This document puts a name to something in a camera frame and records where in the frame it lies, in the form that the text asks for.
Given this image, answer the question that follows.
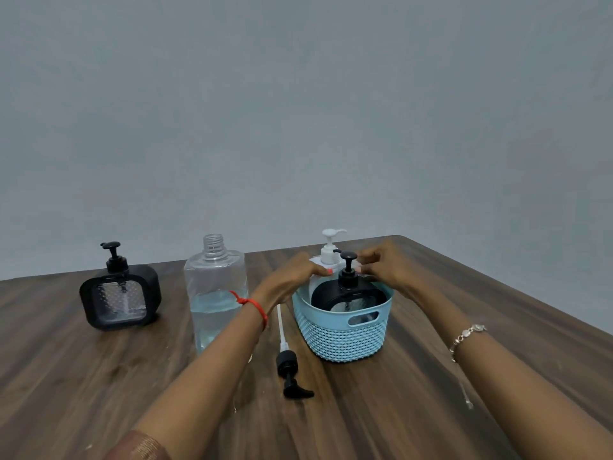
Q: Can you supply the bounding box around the person's left hand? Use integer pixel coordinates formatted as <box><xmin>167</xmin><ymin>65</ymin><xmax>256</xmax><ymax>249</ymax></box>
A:
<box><xmin>252</xmin><ymin>251</ymin><xmax>333</xmax><ymax>315</ymax></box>

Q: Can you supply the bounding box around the person's right hand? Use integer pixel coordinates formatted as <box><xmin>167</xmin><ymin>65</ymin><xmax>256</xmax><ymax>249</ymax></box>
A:
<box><xmin>356</xmin><ymin>239</ymin><xmax>426</xmax><ymax>303</ymax></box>

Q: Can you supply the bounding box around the black square soap dispenser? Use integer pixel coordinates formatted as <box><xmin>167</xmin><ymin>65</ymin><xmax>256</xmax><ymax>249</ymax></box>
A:
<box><xmin>311</xmin><ymin>251</ymin><xmax>388</xmax><ymax>314</ymax></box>
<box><xmin>79</xmin><ymin>241</ymin><xmax>163</xmax><ymax>331</ymax></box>

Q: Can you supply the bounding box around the person's left forearm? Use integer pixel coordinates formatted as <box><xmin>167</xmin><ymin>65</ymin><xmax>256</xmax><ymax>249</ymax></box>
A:
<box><xmin>128</xmin><ymin>293</ymin><xmax>270</xmax><ymax>460</ymax></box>

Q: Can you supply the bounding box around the person's right forearm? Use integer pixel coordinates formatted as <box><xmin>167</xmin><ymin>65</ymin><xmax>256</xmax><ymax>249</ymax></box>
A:
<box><xmin>407</xmin><ymin>281</ymin><xmax>613</xmax><ymax>460</ymax></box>

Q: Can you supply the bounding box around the white pump bottle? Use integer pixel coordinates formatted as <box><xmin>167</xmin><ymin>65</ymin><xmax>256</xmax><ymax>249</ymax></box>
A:
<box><xmin>308</xmin><ymin>229</ymin><xmax>349</xmax><ymax>303</ymax></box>

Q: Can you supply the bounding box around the light blue woven basket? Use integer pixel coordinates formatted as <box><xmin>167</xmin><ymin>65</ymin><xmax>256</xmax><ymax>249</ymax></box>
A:
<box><xmin>291</xmin><ymin>279</ymin><xmax>395</xmax><ymax>364</ymax></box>

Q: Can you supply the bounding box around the black pump head with tube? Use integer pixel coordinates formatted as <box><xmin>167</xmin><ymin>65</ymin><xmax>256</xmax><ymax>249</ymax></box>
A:
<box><xmin>275</xmin><ymin>304</ymin><xmax>315</xmax><ymax>400</ymax></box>

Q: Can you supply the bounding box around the clear plastic bottle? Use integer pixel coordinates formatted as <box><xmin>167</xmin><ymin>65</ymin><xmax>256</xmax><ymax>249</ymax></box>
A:
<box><xmin>183</xmin><ymin>234</ymin><xmax>250</xmax><ymax>355</ymax></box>

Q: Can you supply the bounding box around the brown patterned sleeve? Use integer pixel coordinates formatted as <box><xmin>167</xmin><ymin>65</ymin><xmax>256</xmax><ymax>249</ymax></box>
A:
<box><xmin>102</xmin><ymin>429</ymin><xmax>171</xmax><ymax>460</ymax></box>

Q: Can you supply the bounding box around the red thread bracelet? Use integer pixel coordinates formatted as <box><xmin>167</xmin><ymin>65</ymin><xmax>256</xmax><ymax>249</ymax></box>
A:
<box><xmin>229</xmin><ymin>290</ymin><xmax>268</xmax><ymax>331</ymax></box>

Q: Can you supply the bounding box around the silver chain bracelet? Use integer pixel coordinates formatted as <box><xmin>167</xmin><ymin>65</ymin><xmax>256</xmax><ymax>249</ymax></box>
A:
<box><xmin>448</xmin><ymin>324</ymin><xmax>488</xmax><ymax>410</ymax></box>

